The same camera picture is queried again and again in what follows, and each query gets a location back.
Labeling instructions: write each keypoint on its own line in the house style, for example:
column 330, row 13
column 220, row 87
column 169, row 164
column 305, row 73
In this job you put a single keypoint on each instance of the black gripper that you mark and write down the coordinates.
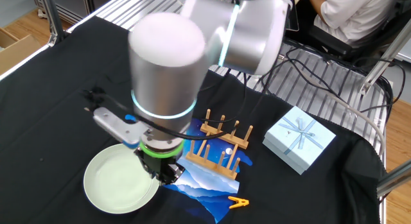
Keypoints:
column 162, row 161

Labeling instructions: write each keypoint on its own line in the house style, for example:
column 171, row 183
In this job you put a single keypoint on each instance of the pale green round dish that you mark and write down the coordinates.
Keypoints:
column 115, row 182

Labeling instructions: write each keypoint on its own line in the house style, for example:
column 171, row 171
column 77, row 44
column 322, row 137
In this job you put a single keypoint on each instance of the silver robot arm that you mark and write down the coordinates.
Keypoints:
column 167, row 73

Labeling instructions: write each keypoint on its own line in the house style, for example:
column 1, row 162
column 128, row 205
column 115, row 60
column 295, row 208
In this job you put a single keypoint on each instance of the wooden peg dish rack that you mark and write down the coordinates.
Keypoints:
column 208, row 164

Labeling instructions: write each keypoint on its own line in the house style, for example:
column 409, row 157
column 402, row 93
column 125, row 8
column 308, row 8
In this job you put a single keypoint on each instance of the yellow plastic clothespin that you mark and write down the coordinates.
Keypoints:
column 237, row 203

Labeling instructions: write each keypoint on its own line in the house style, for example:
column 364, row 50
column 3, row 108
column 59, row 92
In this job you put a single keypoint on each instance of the black cloth with blue print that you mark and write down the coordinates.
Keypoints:
column 64, row 89

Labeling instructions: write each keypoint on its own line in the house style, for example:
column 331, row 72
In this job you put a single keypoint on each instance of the light blue gift box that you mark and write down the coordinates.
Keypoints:
column 289, row 147

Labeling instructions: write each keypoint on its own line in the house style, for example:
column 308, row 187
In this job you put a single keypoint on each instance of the brown cardboard box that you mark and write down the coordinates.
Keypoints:
column 19, row 54

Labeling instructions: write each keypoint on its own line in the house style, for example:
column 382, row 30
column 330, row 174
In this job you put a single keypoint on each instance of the dark metal cabinet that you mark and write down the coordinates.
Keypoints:
column 80, row 4

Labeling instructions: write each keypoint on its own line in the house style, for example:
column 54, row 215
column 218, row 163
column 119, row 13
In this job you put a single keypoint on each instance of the black office chair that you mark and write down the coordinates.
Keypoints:
column 327, row 46

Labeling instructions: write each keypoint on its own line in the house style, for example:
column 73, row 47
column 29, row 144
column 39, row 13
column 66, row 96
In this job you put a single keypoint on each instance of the seated person white shirt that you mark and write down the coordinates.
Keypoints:
column 353, row 15

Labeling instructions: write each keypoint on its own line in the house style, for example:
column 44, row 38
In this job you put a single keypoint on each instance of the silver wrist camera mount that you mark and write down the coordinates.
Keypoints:
column 118, row 127

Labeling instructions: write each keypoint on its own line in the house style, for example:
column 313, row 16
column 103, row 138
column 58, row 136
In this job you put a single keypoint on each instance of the aluminium frame post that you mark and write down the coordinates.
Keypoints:
column 382, row 63
column 53, row 18
column 395, row 179

